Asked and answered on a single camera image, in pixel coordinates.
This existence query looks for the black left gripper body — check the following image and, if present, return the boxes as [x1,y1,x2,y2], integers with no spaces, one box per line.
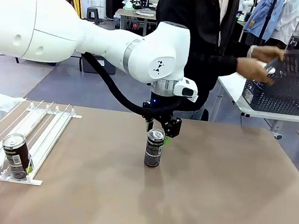
[140,91,186,127]

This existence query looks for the black pepsi can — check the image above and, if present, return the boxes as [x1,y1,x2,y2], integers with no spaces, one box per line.
[143,127,166,169]
[0,131,35,182]

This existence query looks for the person's right forearm black sleeve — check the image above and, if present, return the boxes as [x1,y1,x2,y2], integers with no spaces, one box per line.
[186,50,240,75]

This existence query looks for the person's left forearm black sleeve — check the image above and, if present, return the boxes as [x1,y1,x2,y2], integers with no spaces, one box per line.
[222,41,253,60]

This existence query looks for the person's right hand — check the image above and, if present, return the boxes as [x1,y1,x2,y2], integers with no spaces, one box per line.
[234,56,278,86]

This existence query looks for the person's left hand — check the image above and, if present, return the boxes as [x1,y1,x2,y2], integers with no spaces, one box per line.
[250,43,288,63]

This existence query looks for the person's blue jeans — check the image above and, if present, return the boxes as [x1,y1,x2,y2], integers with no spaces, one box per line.
[177,104,206,121]

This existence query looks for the black chair part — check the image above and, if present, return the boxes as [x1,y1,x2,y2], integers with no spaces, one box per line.
[200,108,211,122]

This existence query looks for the white side table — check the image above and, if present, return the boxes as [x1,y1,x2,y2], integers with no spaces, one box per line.
[211,70,299,142]

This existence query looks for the grey plastic storage bin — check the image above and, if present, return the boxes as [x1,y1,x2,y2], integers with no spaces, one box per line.
[79,54,118,76]

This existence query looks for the person in black jacket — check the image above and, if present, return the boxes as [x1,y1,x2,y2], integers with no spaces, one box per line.
[143,0,259,127]

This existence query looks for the background grey work table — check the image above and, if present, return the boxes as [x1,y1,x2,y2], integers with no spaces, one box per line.
[112,6,159,39]

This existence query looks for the white wrist watch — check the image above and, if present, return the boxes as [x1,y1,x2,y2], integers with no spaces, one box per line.
[246,44,257,59]

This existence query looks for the grey plastic stool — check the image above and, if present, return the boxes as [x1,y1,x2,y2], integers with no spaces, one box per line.
[287,33,299,52]
[84,5,102,25]

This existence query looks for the black tripod pole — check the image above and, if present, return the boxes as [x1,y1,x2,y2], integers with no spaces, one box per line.
[255,0,279,48]

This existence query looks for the white shirt on mannequin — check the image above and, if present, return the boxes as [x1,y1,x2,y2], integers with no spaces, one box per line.
[269,0,299,46]

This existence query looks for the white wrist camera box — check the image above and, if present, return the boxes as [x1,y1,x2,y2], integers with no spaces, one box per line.
[172,76,201,103]

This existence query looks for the black corrugated cable hose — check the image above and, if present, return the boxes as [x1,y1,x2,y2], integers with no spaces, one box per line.
[75,51,186,121]

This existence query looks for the white wire can dispenser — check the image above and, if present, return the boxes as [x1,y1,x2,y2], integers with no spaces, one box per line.
[0,94,84,190]

